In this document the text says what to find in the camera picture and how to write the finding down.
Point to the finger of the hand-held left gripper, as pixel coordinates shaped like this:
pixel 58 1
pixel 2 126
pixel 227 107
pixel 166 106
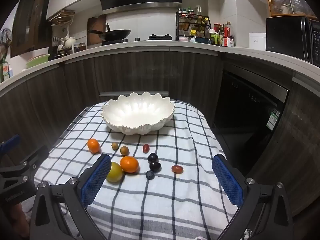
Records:
pixel 10 142
pixel 32 161

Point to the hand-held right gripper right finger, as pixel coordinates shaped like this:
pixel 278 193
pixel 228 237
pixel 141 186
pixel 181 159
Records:
pixel 228 182

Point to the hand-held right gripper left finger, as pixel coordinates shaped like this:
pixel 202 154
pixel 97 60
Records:
pixel 96 180

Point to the yellow-green round fruit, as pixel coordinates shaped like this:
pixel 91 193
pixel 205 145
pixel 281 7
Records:
pixel 116 172

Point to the small mandarin orange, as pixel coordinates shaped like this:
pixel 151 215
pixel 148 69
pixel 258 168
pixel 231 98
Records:
pixel 93 145

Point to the large mandarin orange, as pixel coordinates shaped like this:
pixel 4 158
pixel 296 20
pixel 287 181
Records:
pixel 129 164

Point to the small brown longan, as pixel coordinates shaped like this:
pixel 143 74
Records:
pixel 115 146

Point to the large brown longan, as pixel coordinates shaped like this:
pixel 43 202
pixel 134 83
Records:
pixel 124 150

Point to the red cherry tomato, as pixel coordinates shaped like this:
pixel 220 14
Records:
pixel 146 148
pixel 177 169

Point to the dark blueberry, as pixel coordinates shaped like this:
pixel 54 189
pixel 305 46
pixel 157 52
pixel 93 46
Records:
pixel 150 175

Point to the dark red cherry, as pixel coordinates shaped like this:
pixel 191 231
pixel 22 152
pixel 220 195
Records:
pixel 152 157
pixel 155 166

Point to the white scalloped ceramic bowl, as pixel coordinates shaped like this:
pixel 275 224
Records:
pixel 137 115

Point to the person's left hand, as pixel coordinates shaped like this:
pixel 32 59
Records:
pixel 21 215

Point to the white blue checked cloth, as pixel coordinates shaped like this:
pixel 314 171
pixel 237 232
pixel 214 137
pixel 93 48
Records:
pixel 162 200

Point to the green white label sticker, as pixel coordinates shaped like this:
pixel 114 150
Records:
pixel 273 120

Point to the black built-in dishwasher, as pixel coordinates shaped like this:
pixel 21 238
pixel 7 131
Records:
pixel 250 105

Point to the green plastic basin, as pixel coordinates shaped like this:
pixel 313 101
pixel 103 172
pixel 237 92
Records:
pixel 37 61

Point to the white teapot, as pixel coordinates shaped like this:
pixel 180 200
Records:
pixel 68 42

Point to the dark wood lower cabinets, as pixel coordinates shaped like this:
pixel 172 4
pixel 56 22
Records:
pixel 150 72

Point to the dark window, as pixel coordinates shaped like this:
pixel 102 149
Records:
pixel 30 17

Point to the white round canister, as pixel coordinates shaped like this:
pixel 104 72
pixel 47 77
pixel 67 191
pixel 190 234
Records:
pixel 257 41

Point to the cluster of condiment bottles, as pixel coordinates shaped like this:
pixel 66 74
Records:
pixel 226 36

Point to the brown wooden cutting board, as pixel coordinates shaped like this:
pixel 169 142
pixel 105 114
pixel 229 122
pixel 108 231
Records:
pixel 96 22

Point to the black wok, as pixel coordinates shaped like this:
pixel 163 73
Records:
pixel 117 33

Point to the black stove grate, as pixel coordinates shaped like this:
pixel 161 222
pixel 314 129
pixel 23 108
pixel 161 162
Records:
pixel 160 37

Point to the black microwave oven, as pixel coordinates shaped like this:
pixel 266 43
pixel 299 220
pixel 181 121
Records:
pixel 285 36

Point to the black spice rack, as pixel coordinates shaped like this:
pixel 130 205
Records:
pixel 192 25

